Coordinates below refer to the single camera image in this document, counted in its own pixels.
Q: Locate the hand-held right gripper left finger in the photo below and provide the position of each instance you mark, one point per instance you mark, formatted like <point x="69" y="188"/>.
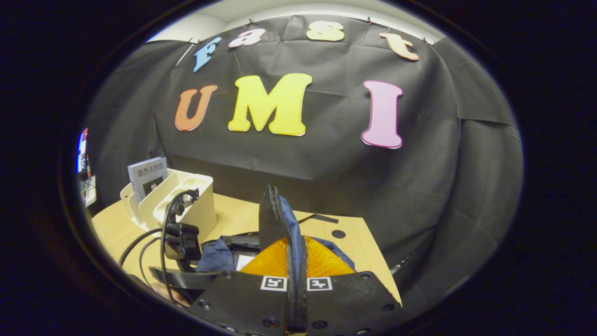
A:
<point x="242" y="303"/>

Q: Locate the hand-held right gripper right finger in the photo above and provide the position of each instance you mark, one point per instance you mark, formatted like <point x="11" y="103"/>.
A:
<point x="345" y="303"/>

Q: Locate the white plastic bookshelf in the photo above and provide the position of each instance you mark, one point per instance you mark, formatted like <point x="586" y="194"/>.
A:
<point x="205" y="214"/>

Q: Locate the blue schoolbag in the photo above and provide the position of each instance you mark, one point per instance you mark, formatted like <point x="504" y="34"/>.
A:
<point x="214" y="259"/>

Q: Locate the grey book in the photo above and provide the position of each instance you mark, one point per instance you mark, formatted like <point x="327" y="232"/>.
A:
<point x="147" y="179"/>

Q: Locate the black table grommet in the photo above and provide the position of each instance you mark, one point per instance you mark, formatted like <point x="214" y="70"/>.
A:
<point x="338" y="234"/>

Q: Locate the black backdrop cloth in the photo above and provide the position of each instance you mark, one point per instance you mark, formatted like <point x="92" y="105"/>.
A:
<point x="326" y="163"/>

